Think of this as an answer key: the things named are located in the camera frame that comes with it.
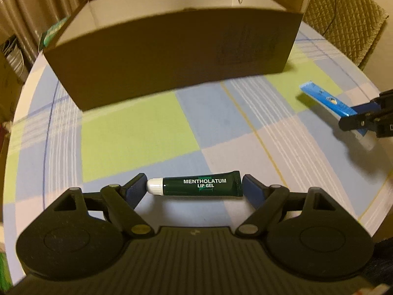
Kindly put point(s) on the beige curtain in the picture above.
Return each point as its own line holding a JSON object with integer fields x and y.
{"x": 36, "y": 0}

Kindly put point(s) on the green wet wipes pack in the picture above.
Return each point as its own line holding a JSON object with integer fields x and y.
{"x": 52, "y": 35}

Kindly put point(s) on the dark green lip gel tube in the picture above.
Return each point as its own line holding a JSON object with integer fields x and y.
{"x": 199, "y": 184}

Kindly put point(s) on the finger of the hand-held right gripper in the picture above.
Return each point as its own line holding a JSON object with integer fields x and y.
{"x": 387, "y": 100}
{"x": 380, "y": 124}

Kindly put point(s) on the brown cardboard container box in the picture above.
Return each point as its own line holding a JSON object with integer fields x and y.
{"x": 172, "y": 52}

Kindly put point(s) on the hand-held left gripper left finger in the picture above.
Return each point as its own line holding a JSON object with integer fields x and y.
{"x": 135, "y": 190}

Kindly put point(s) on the chair with quilted cover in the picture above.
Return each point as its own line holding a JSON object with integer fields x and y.
{"x": 347, "y": 15}

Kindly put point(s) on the checked tablecloth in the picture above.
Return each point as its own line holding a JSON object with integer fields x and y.
{"x": 129, "y": 135}

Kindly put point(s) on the blue cream tube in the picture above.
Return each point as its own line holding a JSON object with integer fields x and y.
{"x": 325, "y": 100}

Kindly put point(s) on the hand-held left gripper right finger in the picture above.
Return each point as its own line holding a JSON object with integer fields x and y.
{"x": 253, "y": 190}

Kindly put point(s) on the stack of white bowls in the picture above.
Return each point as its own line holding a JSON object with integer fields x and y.
{"x": 15, "y": 58}

